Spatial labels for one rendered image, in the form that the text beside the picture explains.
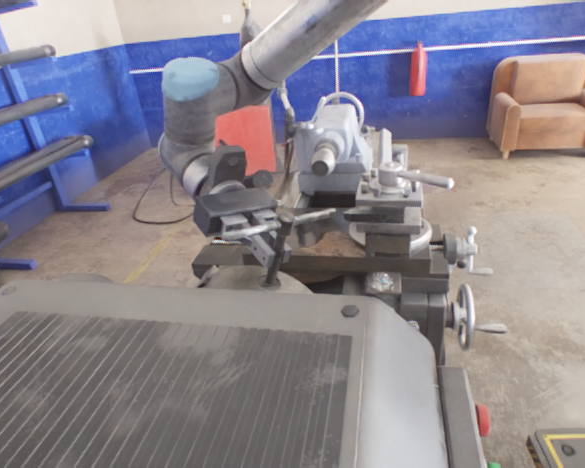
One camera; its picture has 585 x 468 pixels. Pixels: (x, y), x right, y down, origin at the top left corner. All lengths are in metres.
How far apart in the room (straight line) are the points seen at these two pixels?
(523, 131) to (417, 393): 4.39
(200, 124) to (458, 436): 0.58
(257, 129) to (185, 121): 3.23
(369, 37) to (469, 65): 1.14
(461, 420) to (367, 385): 0.10
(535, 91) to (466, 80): 0.73
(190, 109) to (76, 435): 0.52
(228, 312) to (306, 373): 0.11
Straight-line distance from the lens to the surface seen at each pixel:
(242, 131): 3.95
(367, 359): 0.34
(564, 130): 4.80
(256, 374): 0.33
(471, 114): 5.34
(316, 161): 1.40
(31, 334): 0.46
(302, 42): 0.71
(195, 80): 0.71
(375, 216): 1.08
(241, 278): 0.65
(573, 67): 5.05
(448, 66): 5.19
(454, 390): 0.42
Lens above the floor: 1.58
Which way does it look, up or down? 29 degrees down
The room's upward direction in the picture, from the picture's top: 6 degrees counter-clockwise
